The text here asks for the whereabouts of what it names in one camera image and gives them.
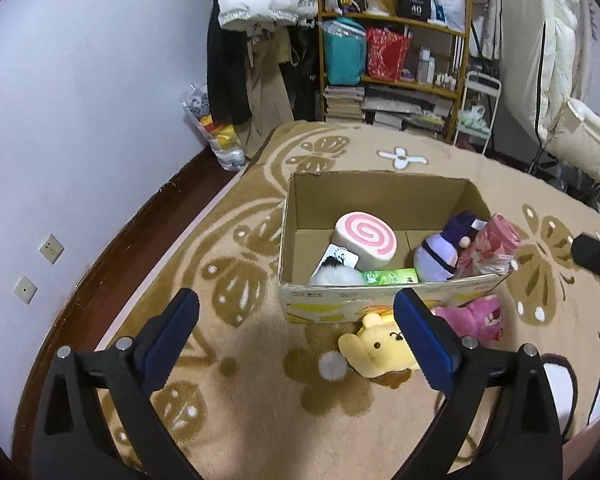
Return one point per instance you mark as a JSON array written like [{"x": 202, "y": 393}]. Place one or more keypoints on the white green plastic bag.
[{"x": 472, "y": 117}]

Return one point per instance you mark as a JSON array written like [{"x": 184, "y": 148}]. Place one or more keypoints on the white wall socket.
[
  {"x": 25, "y": 289},
  {"x": 51, "y": 248}
]

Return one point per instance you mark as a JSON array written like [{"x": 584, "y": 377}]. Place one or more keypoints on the stack of books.
[{"x": 342, "y": 102}]

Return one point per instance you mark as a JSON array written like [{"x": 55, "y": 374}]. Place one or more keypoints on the yellow plush bear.
[{"x": 380, "y": 350}]

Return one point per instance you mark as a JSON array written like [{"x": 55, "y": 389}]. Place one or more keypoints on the black box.
[{"x": 415, "y": 7}]

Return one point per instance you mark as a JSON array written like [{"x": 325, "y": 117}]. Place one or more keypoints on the dark hanging garment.
[{"x": 302, "y": 80}]

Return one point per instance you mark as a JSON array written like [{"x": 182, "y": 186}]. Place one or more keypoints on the white rolling cart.
[{"x": 485, "y": 80}]

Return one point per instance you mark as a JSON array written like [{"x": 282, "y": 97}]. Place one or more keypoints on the cardboard box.
[{"x": 380, "y": 195}]

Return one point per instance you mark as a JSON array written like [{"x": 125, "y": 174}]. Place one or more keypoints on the beige hanging garment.
[{"x": 267, "y": 100}]

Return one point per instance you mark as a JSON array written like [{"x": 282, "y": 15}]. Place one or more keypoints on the purple white plush doll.
[{"x": 435, "y": 260}]

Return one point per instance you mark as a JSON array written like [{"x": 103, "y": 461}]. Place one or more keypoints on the red bag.
[{"x": 385, "y": 55}]

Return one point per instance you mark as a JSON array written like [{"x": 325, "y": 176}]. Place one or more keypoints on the wooden shelf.
[{"x": 410, "y": 22}]

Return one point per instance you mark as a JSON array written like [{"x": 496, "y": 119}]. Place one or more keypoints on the clear plastic bag of things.
[{"x": 220, "y": 135}]

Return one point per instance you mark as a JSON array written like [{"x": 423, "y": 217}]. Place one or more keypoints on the teal bag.
[{"x": 342, "y": 57}]

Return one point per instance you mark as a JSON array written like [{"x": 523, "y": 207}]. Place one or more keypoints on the row of small bottles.
[{"x": 447, "y": 81}]

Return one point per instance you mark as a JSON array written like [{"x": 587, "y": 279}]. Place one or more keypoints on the white fluffy plush with tag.
[{"x": 335, "y": 276}]

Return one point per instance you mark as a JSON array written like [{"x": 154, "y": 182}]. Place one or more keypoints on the black hanging coat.
[{"x": 225, "y": 75}]

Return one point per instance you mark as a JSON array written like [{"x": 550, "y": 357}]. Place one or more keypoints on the pink plastic bag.
[{"x": 495, "y": 240}]

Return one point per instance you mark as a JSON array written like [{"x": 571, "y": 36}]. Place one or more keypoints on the cream pink swirl roll plush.
[{"x": 365, "y": 235}]

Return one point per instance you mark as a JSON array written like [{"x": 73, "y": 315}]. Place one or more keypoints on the cream padded folding chair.
[{"x": 530, "y": 60}]

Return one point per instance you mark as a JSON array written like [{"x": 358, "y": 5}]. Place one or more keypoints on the pink plush bear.
[{"x": 472, "y": 315}]

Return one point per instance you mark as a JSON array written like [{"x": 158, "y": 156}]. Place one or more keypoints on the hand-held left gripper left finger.
[{"x": 172, "y": 340}]

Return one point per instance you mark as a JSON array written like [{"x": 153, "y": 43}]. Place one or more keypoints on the white cosmetic bottle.
[
  {"x": 423, "y": 65},
  {"x": 431, "y": 71}
]

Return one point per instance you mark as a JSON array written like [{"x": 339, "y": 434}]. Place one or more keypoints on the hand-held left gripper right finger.
[{"x": 427, "y": 340}]

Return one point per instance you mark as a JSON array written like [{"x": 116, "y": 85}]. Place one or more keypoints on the pile of papers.
[{"x": 400, "y": 105}]

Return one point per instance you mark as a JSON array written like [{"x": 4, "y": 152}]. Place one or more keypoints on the green tissue pack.
[{"x": 390, "y": 276}]

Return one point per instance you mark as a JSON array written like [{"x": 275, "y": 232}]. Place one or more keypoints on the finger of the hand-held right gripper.
[{"x": 597, "y": 257}]

